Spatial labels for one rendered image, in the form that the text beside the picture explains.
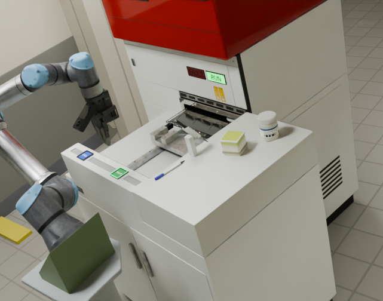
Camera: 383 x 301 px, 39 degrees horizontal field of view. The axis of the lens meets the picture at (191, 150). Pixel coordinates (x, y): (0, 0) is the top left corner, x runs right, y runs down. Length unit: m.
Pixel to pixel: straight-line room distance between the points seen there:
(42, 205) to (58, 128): 2.31
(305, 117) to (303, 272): 0.73
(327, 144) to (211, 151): 0.89
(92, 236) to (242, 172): 0.57
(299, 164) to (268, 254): 0.36
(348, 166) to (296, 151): 1.04
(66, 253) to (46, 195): 0.23
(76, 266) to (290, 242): 0.83
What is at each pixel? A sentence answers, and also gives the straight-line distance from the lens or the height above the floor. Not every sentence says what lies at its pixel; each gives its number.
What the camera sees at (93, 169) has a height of 0.96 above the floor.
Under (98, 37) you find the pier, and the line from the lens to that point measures 4.02.
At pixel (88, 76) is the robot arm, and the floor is 1.39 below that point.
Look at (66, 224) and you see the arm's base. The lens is 1.90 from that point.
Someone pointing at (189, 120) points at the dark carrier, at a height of 0.90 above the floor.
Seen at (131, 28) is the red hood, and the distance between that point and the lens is 2.60.
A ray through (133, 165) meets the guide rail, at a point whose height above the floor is 0.84.
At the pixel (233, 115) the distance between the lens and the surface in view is 2.36.
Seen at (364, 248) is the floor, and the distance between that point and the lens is 2.97.
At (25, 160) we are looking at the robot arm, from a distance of 2.10.
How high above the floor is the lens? 2.06
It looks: 31 degrees down
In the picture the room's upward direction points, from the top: 16 degrees counter-clockwise
